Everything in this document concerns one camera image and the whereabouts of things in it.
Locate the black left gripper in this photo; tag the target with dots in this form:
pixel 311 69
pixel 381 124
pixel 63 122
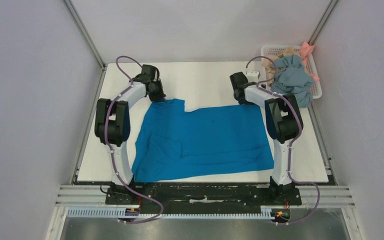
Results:
pixel 161 96

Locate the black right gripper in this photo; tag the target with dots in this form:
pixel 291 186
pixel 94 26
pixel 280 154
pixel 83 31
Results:
pixel 238 96

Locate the blue t shirt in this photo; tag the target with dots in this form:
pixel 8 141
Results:
pixel 176 144

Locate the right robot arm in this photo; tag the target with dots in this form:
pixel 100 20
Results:
pixel 283 124

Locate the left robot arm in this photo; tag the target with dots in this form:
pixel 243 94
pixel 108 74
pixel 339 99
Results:
pixel 112 123

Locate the beige t shirt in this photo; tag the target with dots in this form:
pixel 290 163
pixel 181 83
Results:
pixel 271 66

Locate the white plastic laundry basket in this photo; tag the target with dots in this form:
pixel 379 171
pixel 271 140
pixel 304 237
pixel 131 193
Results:
pixel 315 89

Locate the grey-blue t shirt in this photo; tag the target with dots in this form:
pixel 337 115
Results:
pixel 291 78

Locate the pink t shirt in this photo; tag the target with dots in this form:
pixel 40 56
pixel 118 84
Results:
pixel 304 52

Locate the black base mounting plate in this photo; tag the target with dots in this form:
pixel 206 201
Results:
pixel 202 197

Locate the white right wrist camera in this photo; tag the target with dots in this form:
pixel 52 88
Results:
pixel 253 76

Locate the white slotted cable duct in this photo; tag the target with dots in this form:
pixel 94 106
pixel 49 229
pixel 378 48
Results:
pixel 124 213

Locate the aluminium frame rail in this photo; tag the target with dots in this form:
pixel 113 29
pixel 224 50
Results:
pixel 331 196

